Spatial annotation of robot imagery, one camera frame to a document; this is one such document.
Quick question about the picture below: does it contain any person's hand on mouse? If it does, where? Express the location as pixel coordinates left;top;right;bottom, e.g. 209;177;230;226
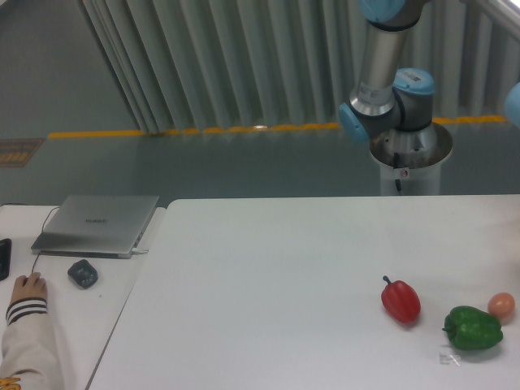
10;272;48;304

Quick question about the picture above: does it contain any cream striped sleeve forearm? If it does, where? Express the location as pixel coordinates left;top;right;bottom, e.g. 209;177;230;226
1;297;65;389

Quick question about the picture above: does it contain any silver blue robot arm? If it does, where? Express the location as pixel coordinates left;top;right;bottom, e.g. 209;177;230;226
338;1;519;150

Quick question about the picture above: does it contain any small black case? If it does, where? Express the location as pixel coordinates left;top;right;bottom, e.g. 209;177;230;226
67;259;98;289

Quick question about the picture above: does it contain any white side table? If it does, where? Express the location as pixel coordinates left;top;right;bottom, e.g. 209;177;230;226
1;206;166;389

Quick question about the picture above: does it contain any silver closed laptop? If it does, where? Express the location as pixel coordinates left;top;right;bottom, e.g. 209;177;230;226
32;195;159;258

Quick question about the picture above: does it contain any white pleated curtain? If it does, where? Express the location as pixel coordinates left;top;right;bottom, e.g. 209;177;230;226
84;1;519;133

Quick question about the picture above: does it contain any red bell pepper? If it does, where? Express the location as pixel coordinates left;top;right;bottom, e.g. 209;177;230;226
381;275;421;324

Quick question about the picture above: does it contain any small clear tape piece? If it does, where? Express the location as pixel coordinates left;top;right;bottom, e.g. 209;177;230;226
439;351;462;366

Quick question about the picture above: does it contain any green bell pepper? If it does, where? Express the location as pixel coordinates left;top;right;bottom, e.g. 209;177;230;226
442;305;504;351

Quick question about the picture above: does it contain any brown egg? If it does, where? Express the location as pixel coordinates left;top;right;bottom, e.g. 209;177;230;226
487;292;516;321

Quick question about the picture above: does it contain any thin grey mouse cable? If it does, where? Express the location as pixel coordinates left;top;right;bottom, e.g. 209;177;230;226
30;206;61;275

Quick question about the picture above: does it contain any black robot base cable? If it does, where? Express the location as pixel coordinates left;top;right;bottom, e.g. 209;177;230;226
392;151;403;193

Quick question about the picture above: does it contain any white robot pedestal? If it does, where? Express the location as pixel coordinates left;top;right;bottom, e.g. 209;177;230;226
370;123;453;196

